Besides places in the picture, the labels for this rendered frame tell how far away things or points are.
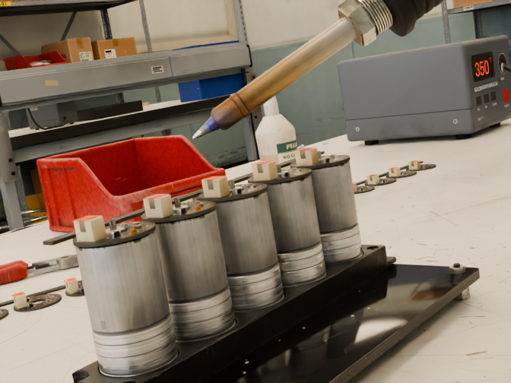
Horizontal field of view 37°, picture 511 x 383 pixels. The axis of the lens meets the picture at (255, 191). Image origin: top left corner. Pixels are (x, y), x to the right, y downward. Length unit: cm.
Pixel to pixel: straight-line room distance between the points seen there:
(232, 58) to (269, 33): 293
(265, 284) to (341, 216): 6
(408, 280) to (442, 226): 13
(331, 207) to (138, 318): 11
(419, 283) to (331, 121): 578
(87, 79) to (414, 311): 271
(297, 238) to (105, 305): 9
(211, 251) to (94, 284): 4
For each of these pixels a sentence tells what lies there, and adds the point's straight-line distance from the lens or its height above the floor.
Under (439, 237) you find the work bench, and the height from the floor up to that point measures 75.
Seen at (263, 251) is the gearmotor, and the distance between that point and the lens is 27.
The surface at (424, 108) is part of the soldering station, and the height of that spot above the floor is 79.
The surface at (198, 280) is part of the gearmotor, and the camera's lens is 24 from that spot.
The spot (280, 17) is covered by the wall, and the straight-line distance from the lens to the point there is 631.
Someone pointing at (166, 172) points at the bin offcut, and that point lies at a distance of 65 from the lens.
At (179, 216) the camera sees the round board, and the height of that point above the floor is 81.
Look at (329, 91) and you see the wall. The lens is 605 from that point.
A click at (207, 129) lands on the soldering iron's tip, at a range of 24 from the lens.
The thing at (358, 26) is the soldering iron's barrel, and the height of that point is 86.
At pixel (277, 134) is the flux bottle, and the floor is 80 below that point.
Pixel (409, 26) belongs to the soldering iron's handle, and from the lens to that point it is 25.
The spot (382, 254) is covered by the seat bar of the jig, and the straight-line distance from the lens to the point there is 33.
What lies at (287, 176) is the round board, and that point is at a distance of 28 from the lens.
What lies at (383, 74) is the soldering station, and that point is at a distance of 82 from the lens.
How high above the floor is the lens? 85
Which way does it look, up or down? 9 degrees down
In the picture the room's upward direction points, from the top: 9 degrees counter-clockwise
